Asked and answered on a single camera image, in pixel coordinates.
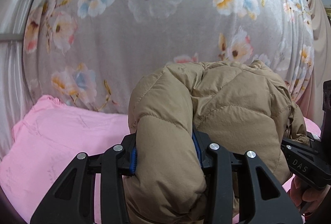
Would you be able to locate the grey metal rail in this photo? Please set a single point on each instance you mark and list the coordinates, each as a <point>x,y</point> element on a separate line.
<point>10,37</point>

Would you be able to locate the khaki puffer jacket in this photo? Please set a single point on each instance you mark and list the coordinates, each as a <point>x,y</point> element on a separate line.
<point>232,110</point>

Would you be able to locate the pink embroidered bedding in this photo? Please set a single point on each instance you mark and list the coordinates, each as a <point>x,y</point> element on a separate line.
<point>51,131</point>

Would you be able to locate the beige curtain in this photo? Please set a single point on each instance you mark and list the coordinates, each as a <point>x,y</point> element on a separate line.
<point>319,58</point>

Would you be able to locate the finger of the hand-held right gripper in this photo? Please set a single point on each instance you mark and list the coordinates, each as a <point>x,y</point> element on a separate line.
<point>294,143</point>

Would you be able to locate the person's right hand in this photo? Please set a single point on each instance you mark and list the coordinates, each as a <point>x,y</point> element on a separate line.
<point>313,195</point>

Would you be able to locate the grey floral blanket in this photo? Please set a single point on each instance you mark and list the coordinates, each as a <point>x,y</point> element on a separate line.
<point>155,32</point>

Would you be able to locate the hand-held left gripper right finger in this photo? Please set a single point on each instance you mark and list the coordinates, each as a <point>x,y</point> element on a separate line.
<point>195,144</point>

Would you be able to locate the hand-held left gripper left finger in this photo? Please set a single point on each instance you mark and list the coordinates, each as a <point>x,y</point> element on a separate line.
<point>134,162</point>

